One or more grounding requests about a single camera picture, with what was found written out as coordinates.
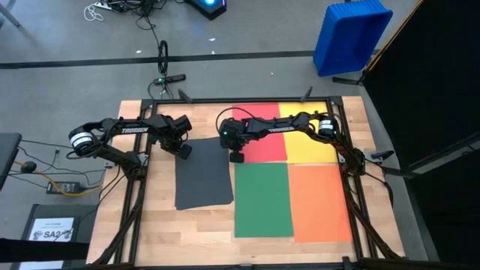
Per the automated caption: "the red paper sheet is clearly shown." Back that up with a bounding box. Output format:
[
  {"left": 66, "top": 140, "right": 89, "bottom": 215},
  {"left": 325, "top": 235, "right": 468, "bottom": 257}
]
[{"left": 232, "top": 103, "right": 288, "bottom": 164}]

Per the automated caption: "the black box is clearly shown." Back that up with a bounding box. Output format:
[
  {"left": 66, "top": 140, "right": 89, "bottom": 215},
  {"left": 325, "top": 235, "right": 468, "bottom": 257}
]
[{"left": 18, "top": 203, "right": 99, "bottom": 270}]

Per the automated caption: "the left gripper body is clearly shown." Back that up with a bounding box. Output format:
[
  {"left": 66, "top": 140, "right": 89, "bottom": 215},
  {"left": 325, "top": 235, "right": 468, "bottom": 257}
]
[{"left": 151, "top": 114, "right": 193, "bottom": 153}]

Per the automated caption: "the orange paper sheet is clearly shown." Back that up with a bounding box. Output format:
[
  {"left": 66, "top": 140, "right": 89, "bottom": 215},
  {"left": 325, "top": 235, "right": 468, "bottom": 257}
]
[{"left": 287, "top": 163, "right": 353, "bottom": 244}]

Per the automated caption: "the grey metal beam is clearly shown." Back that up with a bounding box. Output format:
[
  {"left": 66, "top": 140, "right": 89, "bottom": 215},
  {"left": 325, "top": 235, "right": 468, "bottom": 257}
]
[{"left": 382, "top": 130, "right": 480, "bottom": 177}]

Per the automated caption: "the black plug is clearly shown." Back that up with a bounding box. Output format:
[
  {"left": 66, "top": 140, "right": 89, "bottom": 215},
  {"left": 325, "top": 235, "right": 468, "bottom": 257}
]
[{"left": 19, "top": 160, "right": 38, "bottom": 175}]

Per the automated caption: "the black clamp bracket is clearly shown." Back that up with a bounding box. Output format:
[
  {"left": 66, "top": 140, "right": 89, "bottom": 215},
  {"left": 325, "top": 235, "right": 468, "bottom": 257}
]
[{"left": 369, "top": 149, "right": 395, "bottom": 161}]

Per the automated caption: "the white SA2 label sheet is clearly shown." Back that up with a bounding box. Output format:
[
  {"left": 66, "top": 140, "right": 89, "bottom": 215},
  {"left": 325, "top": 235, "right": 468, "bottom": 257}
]
[{"left": 28, "top": 217, "right": 75, "bottom": 243}]

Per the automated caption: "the black panel foot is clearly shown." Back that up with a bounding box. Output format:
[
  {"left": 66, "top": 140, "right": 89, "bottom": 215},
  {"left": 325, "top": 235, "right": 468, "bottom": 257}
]
[{"left": 331, "top": 74, "right": 367, "bottom": 87}]

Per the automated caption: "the black divider panel yellow edge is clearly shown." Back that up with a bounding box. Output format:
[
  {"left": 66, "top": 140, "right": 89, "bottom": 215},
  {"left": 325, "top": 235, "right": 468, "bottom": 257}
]
[{"left": 362, "top": 0, "right": 480, "bottom": 266}]

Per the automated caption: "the coiled black cable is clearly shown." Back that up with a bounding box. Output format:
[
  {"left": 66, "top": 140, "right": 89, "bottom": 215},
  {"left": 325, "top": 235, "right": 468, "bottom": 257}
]
[{"left": 156, "top": 39, "right": 170, "bottom": 99}]

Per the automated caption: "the grey metal leg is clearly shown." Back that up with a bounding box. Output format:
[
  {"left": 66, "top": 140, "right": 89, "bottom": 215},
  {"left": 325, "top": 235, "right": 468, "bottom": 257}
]
[{"left": 0, "top": 0, "right": 22, "bottom": 29}]

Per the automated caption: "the black aluminium table frame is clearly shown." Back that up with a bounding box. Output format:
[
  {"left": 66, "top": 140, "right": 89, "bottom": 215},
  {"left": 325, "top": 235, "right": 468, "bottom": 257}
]
[{"left": 85, "top": 85, "right": 408, "bottom": 270}]

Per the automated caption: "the yellow cable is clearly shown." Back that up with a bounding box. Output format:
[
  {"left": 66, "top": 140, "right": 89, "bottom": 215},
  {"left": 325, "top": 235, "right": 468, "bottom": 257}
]
[{"left": 13, "top": 160, "right": 103, "bottom": 198}]

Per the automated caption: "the white cable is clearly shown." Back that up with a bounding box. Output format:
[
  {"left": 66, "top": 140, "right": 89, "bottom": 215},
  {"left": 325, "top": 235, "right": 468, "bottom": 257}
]
[{"left": 82, "top": 2, "right": 104, "bottom": 23}]

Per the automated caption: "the black camera bar green light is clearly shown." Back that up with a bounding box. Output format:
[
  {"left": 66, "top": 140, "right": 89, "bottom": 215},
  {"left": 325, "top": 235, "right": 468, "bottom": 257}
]
[{"left": 152, "top": 73, "right": 187, "bottom": 86}]

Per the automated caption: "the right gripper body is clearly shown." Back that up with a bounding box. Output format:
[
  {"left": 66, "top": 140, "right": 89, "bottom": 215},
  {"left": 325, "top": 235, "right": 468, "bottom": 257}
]
[{"left": 219, "top": 118, "right": 260, "bottom": 153}]

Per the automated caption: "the black power adapter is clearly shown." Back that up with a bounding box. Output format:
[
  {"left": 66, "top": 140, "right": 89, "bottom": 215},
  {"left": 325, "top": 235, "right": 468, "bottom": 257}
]
[{"left": 45, "top": 181, "right": 81, "bottom": 196}]

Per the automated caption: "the black computer blue light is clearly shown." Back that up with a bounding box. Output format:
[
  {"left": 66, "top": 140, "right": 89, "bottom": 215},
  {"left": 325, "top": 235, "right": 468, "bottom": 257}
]
[{"left": 183, "top": 0, "right": 228, "bottom": 22}]

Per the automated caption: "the yellow paper sheet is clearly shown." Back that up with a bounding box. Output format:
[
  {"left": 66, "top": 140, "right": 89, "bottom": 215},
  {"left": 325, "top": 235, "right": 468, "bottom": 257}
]
[{"left": 279, "top": 101, "right": 338, "bottom": 165}]

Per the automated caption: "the large blue plastic bin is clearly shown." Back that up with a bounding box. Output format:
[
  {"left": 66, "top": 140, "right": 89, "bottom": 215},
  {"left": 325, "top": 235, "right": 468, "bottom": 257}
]
[{"left": 313, "top": 0, "right": 394, "bottom": 78}]

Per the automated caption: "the black cable bundle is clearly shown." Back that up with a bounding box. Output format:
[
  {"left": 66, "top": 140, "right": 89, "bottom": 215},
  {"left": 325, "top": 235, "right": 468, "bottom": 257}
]
[{"left": 108, "top": 0, "right": 163, "bottom": 46}]

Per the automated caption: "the green paper sheet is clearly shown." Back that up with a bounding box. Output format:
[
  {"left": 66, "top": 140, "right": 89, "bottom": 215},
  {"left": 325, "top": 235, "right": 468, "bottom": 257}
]
[{"left": 234, "top": 162, "right": 295, "bottom": 239}]

